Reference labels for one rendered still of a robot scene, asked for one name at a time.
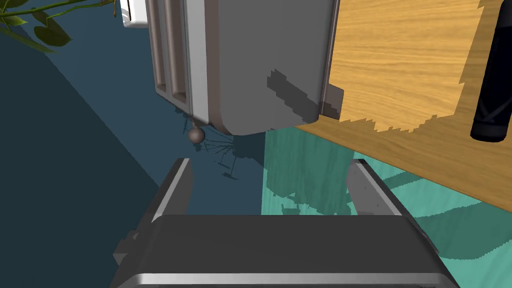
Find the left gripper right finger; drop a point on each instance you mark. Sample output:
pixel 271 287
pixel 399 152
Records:
pixel 372 191

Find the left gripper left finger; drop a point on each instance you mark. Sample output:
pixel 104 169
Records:
pixel 172 191

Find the grey round toaster knob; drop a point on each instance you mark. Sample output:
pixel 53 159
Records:
pixel 196 135

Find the grey toaster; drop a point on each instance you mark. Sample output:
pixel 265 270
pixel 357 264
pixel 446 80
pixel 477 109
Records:
pixel 256 60

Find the black bottle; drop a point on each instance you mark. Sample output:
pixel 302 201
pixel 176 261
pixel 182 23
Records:
pixel 494 76

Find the green leafy plant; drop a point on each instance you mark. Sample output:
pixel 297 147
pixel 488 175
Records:
pixel 36 28

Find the white wall socket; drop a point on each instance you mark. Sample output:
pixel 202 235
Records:
pixel 134 14

